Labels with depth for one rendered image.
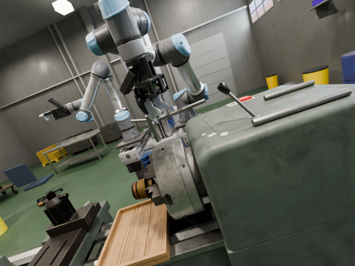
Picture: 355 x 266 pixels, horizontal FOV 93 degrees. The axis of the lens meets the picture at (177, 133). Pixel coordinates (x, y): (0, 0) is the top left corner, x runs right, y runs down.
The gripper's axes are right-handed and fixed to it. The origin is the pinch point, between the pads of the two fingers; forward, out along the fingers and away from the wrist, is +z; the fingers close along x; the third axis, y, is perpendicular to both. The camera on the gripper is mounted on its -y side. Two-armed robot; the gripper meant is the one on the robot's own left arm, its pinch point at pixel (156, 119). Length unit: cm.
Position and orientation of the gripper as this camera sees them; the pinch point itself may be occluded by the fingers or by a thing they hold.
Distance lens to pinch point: 60.2
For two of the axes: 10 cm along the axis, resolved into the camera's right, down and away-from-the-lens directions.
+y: 8.1, 0.0, -5.8
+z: 3.2, 8.4, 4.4
